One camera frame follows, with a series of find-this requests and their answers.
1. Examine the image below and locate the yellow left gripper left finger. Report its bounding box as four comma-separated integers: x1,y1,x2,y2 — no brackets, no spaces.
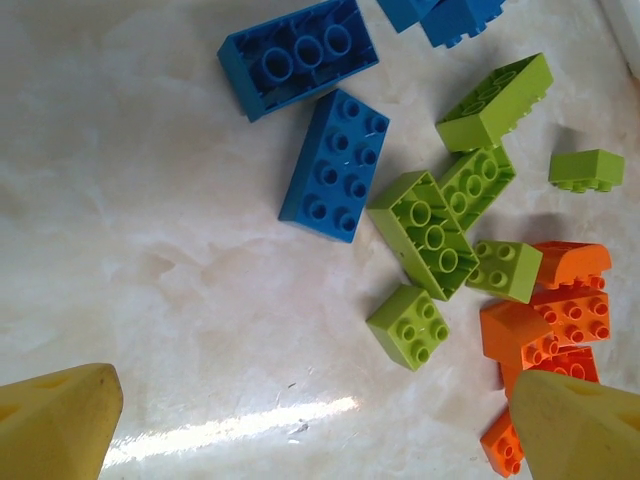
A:
0,363,125,480

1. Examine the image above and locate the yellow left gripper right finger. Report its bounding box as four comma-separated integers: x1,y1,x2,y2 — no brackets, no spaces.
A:
508,369,640,480

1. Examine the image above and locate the orange long lego brick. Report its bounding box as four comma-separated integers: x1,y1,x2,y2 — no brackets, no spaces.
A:
530,287,612,347

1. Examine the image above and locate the orange small lego brick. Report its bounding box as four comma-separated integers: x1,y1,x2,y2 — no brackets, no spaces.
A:
479,299,561,370

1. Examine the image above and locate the orange curved lego brick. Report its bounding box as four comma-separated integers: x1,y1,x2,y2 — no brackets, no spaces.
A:
528,240,614,291

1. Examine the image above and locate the green square lego brick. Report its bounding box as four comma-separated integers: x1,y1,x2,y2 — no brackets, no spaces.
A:
365,284,451,372
465,239,544,305
547,148,626,194

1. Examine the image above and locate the green long lego brick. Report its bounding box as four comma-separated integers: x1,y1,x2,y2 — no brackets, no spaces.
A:
435,52,555,153
366,169,481,302
438,143,517,233

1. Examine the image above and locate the blue long lego brick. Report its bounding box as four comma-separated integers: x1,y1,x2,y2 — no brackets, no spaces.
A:
277,88,391,245
216,0,380,123

